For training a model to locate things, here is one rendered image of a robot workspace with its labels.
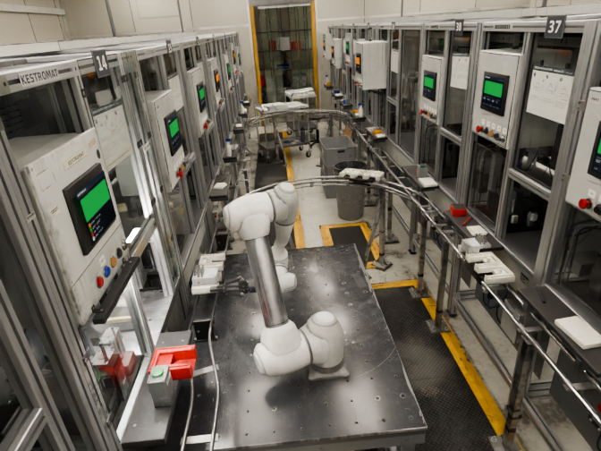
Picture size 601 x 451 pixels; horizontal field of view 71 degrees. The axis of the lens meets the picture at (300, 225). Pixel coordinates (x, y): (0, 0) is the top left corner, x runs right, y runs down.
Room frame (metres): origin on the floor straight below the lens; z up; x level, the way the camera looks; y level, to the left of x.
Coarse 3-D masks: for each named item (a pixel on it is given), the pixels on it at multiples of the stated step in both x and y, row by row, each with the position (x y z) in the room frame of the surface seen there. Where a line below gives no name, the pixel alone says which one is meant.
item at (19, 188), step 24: (0, 72) 1.00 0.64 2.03; (72, 72) 1.34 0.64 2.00; (0, 120) 0.93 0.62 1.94; (0, 144) 0.90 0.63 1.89; (24, 192) 0.92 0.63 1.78; (24, 216) 0.89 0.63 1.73; (168, 216) 1.97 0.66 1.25; (48, 264) 0.92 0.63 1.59; (144, 288) 1.81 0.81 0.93; (72, 336) 0.90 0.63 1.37; (96, 384) 0.92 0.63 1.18
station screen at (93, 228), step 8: (96, 176) 1.23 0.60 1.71; (104, 176) 1.28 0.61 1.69; (88, 184) 1.16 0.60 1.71; (96, 184) 1.21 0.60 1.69; (80, 192) 1.11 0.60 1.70; (88, 192) 1.15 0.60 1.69; (80, 200) 1.09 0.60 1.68; (112, 200) 1.29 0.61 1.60; (80, 208) 1.08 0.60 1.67; (104, 208) 1.22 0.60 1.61; (112, 208) 1.27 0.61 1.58; (96, 216) 1.15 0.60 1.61; (104, 216) 1.20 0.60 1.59; (112, 216) 1.26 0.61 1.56; (88, 224) 1.09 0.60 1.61; (96, 224) 1.14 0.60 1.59; (104, 224) 1.19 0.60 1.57; (96, 232) 1.13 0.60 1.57; (96, 240) 1.11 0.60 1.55
